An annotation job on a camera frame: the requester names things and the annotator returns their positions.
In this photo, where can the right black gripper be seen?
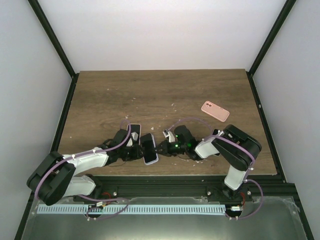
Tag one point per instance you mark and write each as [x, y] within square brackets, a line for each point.
[164, 146]

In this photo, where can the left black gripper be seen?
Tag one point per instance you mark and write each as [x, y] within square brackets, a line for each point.
[137, 155]

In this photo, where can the lavender phone case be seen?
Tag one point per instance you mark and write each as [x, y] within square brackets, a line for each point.
[149, 150]

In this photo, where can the beige phone case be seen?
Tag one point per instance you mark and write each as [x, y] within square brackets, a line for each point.
[139, 134]

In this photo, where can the teal-edged black phone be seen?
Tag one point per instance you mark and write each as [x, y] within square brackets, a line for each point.
[134, 128]

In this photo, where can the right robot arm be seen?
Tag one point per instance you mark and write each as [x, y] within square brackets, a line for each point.
[238, 148]

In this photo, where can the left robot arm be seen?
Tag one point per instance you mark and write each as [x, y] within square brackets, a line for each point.
[60, 176]

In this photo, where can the pink phone case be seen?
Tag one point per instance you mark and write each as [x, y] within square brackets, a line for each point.
[215, 111]

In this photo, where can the metal sheet plate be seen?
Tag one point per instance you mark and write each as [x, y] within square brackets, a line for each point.
[270, 218]

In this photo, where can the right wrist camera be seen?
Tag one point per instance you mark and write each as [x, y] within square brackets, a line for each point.
[169, 135]

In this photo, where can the light blue slotted cable duct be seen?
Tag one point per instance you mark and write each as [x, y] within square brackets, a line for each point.
[134, 209]

